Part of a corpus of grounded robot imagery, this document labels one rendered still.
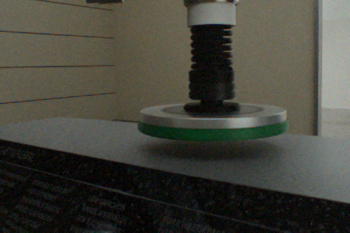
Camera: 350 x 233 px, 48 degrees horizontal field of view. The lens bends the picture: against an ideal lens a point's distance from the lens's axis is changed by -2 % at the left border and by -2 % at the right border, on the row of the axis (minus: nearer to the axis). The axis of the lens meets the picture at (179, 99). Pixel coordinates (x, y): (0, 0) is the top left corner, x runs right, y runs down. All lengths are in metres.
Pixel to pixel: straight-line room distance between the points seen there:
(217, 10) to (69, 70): 6.19
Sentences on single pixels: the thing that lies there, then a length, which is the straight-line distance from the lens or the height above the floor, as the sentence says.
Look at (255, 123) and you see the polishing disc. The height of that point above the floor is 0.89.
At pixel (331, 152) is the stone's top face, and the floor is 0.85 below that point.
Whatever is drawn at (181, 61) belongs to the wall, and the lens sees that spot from 6.47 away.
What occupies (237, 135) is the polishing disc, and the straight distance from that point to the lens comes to 0.49.
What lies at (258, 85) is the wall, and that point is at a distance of 5.83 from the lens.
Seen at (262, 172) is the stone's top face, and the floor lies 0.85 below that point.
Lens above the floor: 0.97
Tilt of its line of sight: 5 degrees down
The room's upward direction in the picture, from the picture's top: 1 degrees counter-clockwise
